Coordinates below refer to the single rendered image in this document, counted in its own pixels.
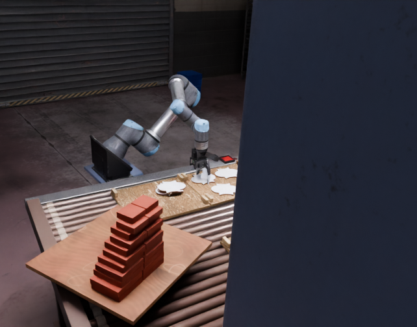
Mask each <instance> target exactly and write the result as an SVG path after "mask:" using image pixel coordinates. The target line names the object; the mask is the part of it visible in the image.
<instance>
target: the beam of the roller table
mask: <svg viewBox="0 0 417 327"><path fill-rule="evenodd" d="M232 158H238V156H234V157H232ZM237 160H238V159H237ZM237 160H235V162H231V163H226V164H224V163H223V162H222V161H221V160H218V162H217V161H211V162H209V165H210V169H214V168H217V167H223V166H226V165H231V164H236V161H237ZM193 167H194V166H193V165H189V166H186V167H180V168H176V169H170V170H166V171H160V172H156V173H150V174H146V175H140V176H134V177H130V178H124V179H121V180H115V181H111V182H105V183H101V184H95V185H91V186H85V187H81V188H75V189H70V190H66V191H60V192H56V193H50V194H46V195H40V196H37V197H31V198H27V199H25V207H26V210H27V202H26V201H27V200H32V199H39V200H40V202H41V205H43V204H46V203H48V202H57V201H61V200H67V199H72V198H76V197H81V196H85V195H91V194H94V193H100V192H104V191H110V190H111V189H112V188H114V189H119V188H125V187H128V186H134V185H138V184H143V183H147V182H152V181H156V180H162V179H165V178H171V177H175V176H177V174H179V173H180V174H181V173H184V174H186V175H187V174H190V173H196V171H191V168H193ZM27 213H28V210H27Z"/></svg>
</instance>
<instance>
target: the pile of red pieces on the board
mask: <svg viewBox="0 0 417 327"><path fill-rule="evenodd" d="M116 213H117V218H118V220H117V221H116V224H114V225H112V226H111V227H110V232H111V233H112V235H110V237H109V238H108V239H107V240H106V241H105V248H104V249H103V253H101V254H100V255H98V257H97V260H98V262H97V263H96V264H95V268H94V275H93V276H92V277H91V278H90V283H91V286H92V289H95V290H96V291H99V292H100V293H102V294H104V295H106V296H108V297H109V298H111V299H113V300H115V301H117V302H121V301H122V300H123V299H124V298H125V297H126V296H127V295H128V294H129V293H130V292H131V291H133V290H134V289H135V288H136V287H137V286H138V285H140V284H141V283H142V282H143V280H145V279H146V278H147V277H148V276H149V275H150V274H151V273H152V272H153V271H154V270H156V269H157V268H158V267H159V266H160V265H161V264H163V263H164V258H163V257H164V242H163V240H162V236H163V235H164V231H163V230H161V226H162V225H163V219H161V218H160V215H161V214H162V213H163V208H162V207H160V206H158V200H157V199H154V198H151V197H148V196H146V195H142V196H140V197H138V198H137V199H136V200H134V201H132V202H131V204H128V205H126V206H125V207H123V208H122V209H120V210H119V211H117V212H116Z"/></svg>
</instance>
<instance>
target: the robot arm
mask: <svg viewBox="0 0 417 327"><path fill-rule="evenodd" d="M168 87H169V89H170V91H171V96H172V100H173V102H172V103H171V105H170V106H169V107H168V109H167V110H166V111H165V112H164V113H163V114H162V115H161V117H160V118H159V119H158V120H157V122H156V123H155V124H154V125H153V126H152V127H151V128H150V129H148V130H145V132H144V131H143V130H144V128H143V127H141V126H140V125H139V124H137V123H135V122H134V121H132V120H130V119H128V120H126V122H124V123H123V124H122V126H121V127H120V128H119V129H118V131H117V132H116V133H115V134H114V135H113V136H112V137H111V138H109V139H108V140H106V141H105V142H104V143H103V145H104V146H105V147H108V149H109V150H110V151H112V152H113V153H114V154H115V155H116V156H118V157H119V158H121V159H124V157H125V154H126V152H127V149H128V148H129V147H130V145H132V146H133V147H134V148H135V149H136V150H138V151H139V152H140V153H141V154H143V155H144V156H151V155H153V154H155V153H156V152H157V151H158V148H159V147H160V145H159V143H160V138H161V137H162V135H163V134H164V133H165V132H166V131H167V129H169V127H170V126H171V125H172V124H173V122H174V121H175V120H176V119H177V118H178V117H179V118H180V119H181V120H182V121H183V122H184V123H185V124H186V125H187V126H188V127H190V128H191V129H192V131H193V132H194V133H195V141H194V147H195V148H193V149H192V157H190V165H193V166H194V167H193V168H191V171H196V174H197V175H198V174H199V172H200V170H201V169H203V168H204V169H203V174H202V175H201V176H200V178H201V179H207V184H209V182H210V165H209V160H208V158H210V159H212V160H214V161H217V162H218V160H219V159H220V158H219V157H218V156H217V155H216V154H212V153H210V152H208V142H209V122H208V121H207V120H204V119H200V118H199V117H198V116H196V115H195V113H193V111H191V109H189V108H193V107H195V106H196V105H197V104H198V102H199V100H200V98H201V94H200V92H199V91H198V90H197V88H196V87H195V86H194V85H193V84H192V83H191V82H190V81H189V80H188V79H187V78H186V77H184V76H182V75H173V76H172V77H170V79H169V81H168ZM191 160H192V162H193V163H191Z"/></svg>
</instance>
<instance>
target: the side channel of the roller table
mask: <svg viewBox="0 0 417 327"><path fill-rule="evenodd" d="M26 202H27V210H28V215H29V219H30V222H31V225H32V228H33V230H34V234H35V236H36V240H37V242H38V246H39V248H40V251H41V253H43V252H45V251H46V250H47V249H49V248H51V247H52V246H54V245H56V244H57V241H56V239H55V237H54V234H53V232H52V229H51V227H50V225H49V222H48V220H47V217H46V215H45V212H44V209H43V208H42V205H41V202H40V200H39V199H32V200H27V201H26ZM51 283H52V286H53V289H54V291H55V295H56V297H57V300H58V304H59V306H60V309H61V312H62V315H63V318H64V321H65V323H66V327H91V325H90V322H89V320H88V317H87V315H86V312H85V310H84V308H83V306H82V303H81V300H80V298H79V296H78V295H76V294H74V293H72V292H71V291H68V290H67V289H65V288H63V287H61V286H59V285H58V284H56V283H54V282H51Z"/></svg>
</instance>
